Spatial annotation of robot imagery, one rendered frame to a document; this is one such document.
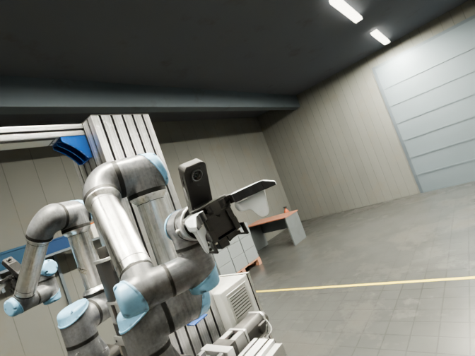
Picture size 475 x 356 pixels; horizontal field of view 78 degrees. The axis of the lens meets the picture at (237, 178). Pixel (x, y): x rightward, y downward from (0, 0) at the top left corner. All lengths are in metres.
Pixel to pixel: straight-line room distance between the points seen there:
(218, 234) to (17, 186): 4.97
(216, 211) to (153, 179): 0.44
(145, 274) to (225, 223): 0.23
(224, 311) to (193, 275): 0.64
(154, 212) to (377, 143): 7.87
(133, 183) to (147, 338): 0.43
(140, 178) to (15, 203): 4.46
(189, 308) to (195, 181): 0.50
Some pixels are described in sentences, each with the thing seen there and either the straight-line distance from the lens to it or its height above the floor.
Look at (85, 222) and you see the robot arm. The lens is 1.46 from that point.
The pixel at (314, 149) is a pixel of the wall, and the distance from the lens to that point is 9.06.
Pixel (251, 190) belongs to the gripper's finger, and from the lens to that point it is 0.49.
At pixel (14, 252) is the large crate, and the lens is 4.61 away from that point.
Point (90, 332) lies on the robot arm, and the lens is 1.39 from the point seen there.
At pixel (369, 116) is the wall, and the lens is 8.53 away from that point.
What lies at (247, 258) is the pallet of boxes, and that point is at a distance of 6.14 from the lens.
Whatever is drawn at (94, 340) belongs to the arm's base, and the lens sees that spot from 1.41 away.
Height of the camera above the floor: 1.59
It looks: 2 degrees up
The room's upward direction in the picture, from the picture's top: 20 degrees counter-clockwise
